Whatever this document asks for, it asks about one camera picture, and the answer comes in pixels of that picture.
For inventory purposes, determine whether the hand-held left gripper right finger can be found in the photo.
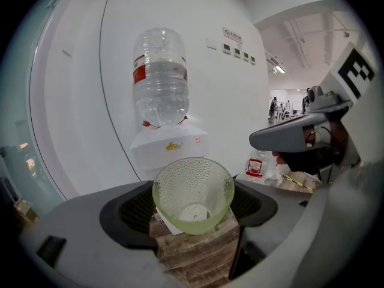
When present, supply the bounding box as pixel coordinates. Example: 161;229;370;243
227;160;384;288

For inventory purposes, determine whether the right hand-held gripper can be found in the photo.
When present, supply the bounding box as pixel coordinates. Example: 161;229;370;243
248;42;378;186

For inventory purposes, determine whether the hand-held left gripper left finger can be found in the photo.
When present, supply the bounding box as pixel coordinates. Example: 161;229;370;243
17;180;184;288

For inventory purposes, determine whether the white water dispenser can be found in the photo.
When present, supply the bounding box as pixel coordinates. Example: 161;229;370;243
129;118;211;236

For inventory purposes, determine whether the green textured glass cup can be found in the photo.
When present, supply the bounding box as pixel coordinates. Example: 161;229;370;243
152;157;235;236

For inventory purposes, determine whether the clear water jug left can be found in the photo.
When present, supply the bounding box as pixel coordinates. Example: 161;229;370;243
245;150;277;180

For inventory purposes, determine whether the large clear water bottle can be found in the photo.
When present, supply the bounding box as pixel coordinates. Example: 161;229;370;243
132;27;190;129

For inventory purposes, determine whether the person's right hand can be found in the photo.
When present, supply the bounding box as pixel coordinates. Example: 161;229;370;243
271;119;351;174

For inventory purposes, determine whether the brown cardboard box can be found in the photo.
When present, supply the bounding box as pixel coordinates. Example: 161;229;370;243
13;199;40;224

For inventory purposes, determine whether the frosted glass partition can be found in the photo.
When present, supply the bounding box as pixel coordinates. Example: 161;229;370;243
0;10;68;212

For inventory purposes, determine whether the yellow black striped cable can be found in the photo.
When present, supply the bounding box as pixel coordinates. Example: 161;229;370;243
278;172;313;192

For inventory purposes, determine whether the grey gripper camera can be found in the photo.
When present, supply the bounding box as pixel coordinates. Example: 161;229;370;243
307;85;341;111

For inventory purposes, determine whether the white wall sign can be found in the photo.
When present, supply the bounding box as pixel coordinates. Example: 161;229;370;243
222;26;243;44

